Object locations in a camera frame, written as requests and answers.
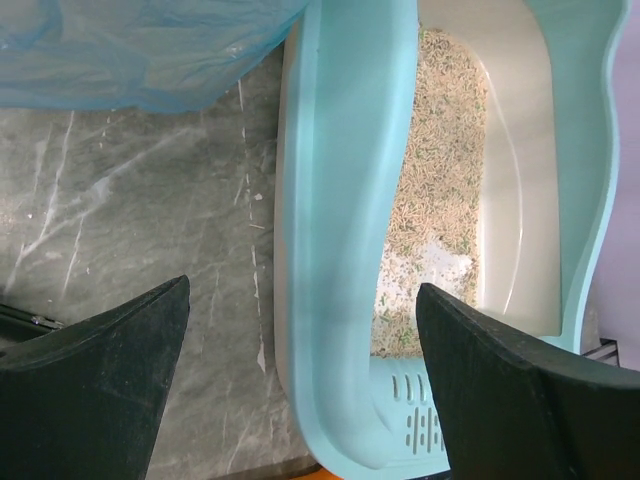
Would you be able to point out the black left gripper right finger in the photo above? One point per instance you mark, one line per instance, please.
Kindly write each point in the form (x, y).
(512, 406)

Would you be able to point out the orange toy microphone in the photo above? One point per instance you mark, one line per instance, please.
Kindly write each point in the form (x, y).
(323, 474)

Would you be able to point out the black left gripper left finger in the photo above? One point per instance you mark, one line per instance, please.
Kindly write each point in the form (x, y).
(86, 401)

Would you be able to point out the aluminium frame rail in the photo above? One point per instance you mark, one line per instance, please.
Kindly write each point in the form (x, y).
(606, 353)

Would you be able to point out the light blue litter box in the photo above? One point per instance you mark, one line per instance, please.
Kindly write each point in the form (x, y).
(551, 168)

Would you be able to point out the trash bin with blue bag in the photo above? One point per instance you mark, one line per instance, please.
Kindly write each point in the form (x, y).
(160, 56)

